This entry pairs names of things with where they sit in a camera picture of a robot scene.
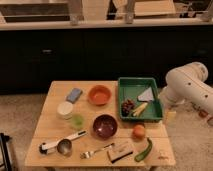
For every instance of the wooden eraser with black felt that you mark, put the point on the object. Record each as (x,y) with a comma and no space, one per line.
(120,151)

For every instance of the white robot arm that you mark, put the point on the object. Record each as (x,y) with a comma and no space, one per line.
(187,82)

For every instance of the orange bowl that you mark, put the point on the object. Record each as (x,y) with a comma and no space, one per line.
(99,95)

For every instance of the purple bowl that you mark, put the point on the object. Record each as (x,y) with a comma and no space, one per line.
(105,126)

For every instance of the dark grapes bunch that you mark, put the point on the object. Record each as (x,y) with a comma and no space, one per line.
(127,106)

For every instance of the green plastic tray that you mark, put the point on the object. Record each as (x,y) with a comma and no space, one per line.
(130,88)

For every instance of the blue sponge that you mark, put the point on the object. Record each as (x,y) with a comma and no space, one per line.
(74,95)

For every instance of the yellow corn cob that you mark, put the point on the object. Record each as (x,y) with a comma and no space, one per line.
(139,109)

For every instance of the green translucent cup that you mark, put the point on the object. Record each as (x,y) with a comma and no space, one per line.
(77,122)

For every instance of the wooden table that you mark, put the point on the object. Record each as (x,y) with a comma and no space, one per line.
(51,127)

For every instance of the orange fruit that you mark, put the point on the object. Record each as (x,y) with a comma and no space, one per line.
(139,131)

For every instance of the silver fork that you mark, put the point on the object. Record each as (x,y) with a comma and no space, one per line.
(89,154)

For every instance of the green cucumber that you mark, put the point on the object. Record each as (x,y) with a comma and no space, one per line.
(142,155)

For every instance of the dark cabinet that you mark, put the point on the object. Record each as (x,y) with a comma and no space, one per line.
(30,60)

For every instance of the black object at floor left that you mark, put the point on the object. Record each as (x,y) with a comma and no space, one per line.
(6,161)

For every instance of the white handled measuring scoop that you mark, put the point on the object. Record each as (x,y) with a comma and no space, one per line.
(46,147)

